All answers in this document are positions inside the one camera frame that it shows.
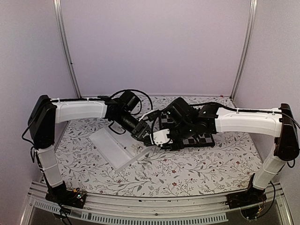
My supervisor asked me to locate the black and silver chessboard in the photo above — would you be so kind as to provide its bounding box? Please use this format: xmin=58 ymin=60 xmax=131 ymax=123
xmin=158 ymin=113 xmax=215 ymax=151

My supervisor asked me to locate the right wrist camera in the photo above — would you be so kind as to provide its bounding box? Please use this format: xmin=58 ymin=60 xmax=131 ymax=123
xmin=150 ymin=129 xmax=173 ymax=147

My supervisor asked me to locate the aluminium frame post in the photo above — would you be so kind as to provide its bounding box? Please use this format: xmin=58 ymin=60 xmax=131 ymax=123
xmin=230 ymin=0 xmax=258 ymax=101
xmin=53 ymin=0 xmax=82 ymax=98

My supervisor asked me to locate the floral patterned table mat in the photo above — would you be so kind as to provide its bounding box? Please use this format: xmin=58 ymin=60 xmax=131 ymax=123
xmin=42 ymin=94 xmax=263 ymax=197

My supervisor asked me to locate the right aluminium frame post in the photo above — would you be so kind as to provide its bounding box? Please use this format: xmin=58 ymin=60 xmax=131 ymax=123
xmin=230 ymin=0 xmax=258 ymax=101

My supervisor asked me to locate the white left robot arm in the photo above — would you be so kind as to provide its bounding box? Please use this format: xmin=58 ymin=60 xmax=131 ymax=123
xmin=25 ymin=90 xmax=152 ymax=203

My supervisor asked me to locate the left aluminium frame post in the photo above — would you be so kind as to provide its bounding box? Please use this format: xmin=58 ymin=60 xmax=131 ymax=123
xmin=53 ymin=0 xmax=82 ymax=98

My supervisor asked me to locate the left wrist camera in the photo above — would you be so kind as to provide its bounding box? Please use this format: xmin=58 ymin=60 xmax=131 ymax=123
xmin=139 ymin=110 xmax=161 ymax=121

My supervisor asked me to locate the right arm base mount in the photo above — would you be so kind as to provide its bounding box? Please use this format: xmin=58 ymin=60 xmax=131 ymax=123
xmin=225 ymin=185 xmax=267 ymax=220

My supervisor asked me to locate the front aluminium rail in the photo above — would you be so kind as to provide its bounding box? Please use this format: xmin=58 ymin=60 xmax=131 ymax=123
xmin=20 ymin=181 xmax=295 ymax=225

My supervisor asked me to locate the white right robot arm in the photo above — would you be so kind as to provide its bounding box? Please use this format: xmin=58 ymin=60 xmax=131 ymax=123
xmin=164 ymin=98 xmax=300 ymax=204

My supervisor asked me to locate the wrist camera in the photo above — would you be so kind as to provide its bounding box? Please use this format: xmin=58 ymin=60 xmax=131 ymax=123
xmin=139 ymin=110 xmax=161 ymax=121
xmin=150 ymin=129 xmax=173 ymax=147

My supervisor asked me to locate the white plastic tray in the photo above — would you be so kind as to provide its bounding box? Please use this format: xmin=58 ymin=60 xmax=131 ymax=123
xmin=89 ymin=127 xmax=152 ymax=173

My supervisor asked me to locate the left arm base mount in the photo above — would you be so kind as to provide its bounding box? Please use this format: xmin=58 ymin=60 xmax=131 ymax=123
xmin=45 ymin=182 xmax=87 ymax=209

